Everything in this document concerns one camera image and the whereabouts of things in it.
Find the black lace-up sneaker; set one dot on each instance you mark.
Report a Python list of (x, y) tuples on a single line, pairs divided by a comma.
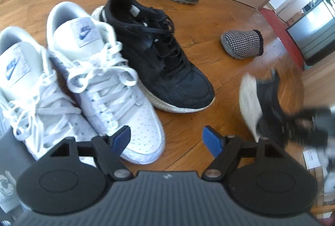
[(264, 105), (167, 63)]

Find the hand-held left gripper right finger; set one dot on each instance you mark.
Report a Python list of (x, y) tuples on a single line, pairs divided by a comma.
[(212, 143)]

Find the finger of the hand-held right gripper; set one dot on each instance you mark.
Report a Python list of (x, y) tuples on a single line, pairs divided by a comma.
[(301, 124)]

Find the red floor strip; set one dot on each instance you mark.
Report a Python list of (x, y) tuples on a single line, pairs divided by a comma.
[(282, 35)]

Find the white paper sheet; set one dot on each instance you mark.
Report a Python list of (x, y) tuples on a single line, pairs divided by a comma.
[(312, 160)]

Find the grey cabinet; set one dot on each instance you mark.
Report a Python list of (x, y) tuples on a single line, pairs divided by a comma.
[(314, 32)]

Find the white lace-up sneaker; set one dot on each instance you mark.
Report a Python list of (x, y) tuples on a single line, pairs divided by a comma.
[(104, 84), (39, 100)]

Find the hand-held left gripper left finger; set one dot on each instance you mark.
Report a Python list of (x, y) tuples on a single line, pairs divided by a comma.
[(121, 137)]

